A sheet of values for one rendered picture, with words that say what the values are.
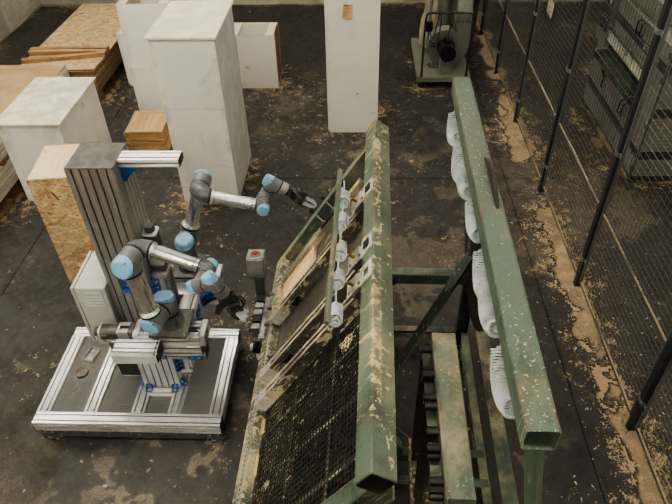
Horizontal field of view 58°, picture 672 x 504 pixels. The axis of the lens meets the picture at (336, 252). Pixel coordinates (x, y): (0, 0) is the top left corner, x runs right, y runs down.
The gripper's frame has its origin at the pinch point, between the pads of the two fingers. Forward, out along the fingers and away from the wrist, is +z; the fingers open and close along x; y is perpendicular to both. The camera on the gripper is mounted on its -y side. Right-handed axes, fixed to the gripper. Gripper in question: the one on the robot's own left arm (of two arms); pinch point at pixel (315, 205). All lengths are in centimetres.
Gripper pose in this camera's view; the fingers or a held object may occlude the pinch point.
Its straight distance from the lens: 375.9
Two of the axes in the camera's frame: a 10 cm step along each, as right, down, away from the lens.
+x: -5.1, 8.2, 2.7
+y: -1.4, -3.9, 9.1
